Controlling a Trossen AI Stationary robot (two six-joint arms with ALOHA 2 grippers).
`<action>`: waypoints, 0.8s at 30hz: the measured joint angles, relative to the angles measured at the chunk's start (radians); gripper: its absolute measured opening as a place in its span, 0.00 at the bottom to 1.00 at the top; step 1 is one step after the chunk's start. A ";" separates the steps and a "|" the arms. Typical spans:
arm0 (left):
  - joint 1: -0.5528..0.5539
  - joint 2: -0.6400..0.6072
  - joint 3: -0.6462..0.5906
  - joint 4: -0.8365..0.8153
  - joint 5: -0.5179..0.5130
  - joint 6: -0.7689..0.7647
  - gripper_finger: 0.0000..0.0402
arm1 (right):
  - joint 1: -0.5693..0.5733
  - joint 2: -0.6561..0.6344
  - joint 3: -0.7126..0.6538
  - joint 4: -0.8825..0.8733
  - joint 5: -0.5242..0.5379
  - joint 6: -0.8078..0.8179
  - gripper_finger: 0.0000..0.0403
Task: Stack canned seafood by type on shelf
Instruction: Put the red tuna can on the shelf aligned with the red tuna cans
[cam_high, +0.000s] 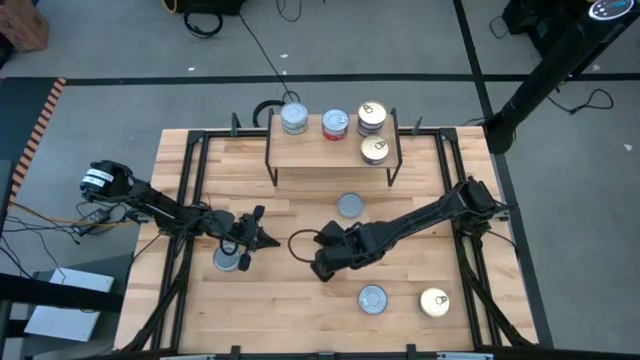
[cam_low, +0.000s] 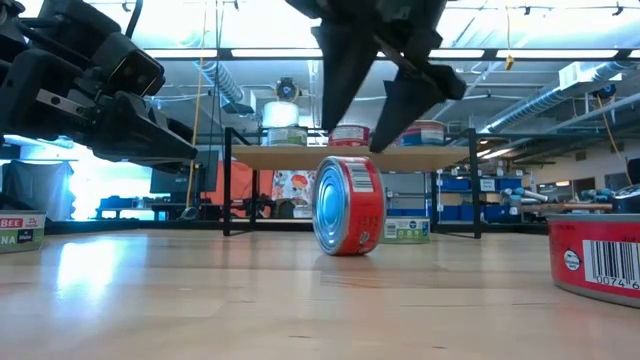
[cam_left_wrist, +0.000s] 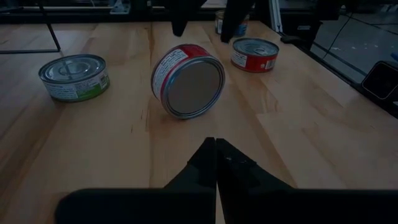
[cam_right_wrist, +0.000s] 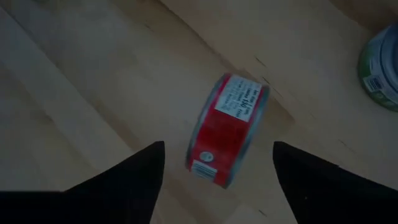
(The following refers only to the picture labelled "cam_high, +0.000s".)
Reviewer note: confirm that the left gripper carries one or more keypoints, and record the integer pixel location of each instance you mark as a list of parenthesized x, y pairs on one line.
[(247, 232)]

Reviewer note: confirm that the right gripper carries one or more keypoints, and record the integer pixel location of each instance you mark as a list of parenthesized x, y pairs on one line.
[(345, 247)]

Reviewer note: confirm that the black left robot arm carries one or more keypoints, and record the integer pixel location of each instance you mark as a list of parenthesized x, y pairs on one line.
[(160, 210)]

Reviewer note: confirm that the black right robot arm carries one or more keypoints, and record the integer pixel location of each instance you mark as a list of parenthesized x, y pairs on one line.
[(430, 215)]

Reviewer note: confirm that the wooden shelf black metal legs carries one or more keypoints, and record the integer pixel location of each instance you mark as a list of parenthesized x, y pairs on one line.
[(320, 152)]

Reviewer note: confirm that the black power adapter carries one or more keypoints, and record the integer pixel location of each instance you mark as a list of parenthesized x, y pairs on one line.
[(95, 216)]

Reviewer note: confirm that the white flat box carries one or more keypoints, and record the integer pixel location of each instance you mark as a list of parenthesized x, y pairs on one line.
[(65, 320)]

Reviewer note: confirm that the black beam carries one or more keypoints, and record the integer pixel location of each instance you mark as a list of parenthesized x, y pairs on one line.
[(50, 295)]

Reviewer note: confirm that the black floor device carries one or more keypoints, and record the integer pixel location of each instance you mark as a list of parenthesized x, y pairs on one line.
[(210, 5)]

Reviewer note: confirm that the black tower round display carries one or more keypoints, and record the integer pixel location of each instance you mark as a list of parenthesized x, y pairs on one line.
[(550, 65)]

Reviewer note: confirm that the black mat orange-striped edge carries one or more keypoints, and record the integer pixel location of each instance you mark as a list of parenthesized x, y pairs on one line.
[(20, 115)]

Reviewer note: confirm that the black equipment pile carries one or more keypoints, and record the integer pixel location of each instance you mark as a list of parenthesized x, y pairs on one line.
[(530, 20)]

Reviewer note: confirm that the brown cardboard box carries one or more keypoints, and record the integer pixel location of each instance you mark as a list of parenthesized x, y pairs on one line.
[(20, 25)]

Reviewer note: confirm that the black aluminium table frame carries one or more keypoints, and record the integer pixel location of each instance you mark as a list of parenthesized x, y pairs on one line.
[(186, 165)]

